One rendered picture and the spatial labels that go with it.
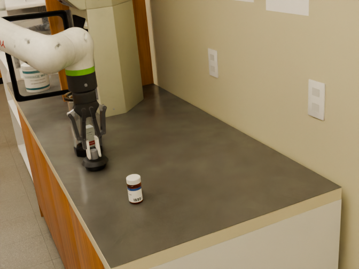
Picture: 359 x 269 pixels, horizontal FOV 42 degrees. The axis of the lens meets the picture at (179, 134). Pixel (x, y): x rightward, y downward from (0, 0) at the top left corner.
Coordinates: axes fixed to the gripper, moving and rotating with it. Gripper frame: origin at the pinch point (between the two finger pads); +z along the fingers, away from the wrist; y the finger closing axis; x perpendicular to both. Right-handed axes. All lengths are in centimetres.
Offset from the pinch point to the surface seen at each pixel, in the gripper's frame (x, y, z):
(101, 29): -48, -23, -31
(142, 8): -85, -56, -32
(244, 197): 46, -31, 7
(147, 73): -85, -55, 1
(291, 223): 56, -39, 13
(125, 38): -54, -35, -25
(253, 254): 56, -26, 19
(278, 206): 55, -35, 7
